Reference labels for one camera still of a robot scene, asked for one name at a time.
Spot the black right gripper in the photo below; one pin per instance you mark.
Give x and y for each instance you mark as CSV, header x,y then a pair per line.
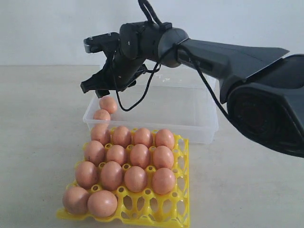
x,y
119,75

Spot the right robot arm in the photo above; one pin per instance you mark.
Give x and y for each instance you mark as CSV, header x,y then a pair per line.
x,y
262,87

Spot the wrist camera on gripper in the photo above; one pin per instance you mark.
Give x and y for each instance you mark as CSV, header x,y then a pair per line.
x,y
106,43

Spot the brown egg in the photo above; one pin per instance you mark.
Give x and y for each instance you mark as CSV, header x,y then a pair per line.
x,y
165,137
102,114
143,136
101,133
122,136
86,174
111,176
102,204
163,157
109,104
75,200
140,156
135,179
163,181
117,154
94,152

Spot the clear plastic container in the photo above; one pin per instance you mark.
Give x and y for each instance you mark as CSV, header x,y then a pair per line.
x,y
177,99

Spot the yellow plastic egg tray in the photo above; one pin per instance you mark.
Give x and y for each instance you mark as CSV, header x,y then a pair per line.
x,y
147,208

